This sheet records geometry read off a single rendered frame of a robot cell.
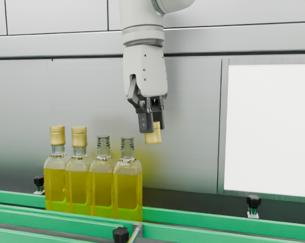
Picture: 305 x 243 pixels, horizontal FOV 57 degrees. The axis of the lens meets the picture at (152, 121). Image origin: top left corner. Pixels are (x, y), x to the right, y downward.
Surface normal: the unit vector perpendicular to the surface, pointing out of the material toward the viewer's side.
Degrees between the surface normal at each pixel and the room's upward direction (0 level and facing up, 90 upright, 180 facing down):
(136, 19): 88
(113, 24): 90
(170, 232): 90
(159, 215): 90
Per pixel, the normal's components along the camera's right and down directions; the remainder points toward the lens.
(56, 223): -0.24, 0.14
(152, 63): 0.82, 0.00
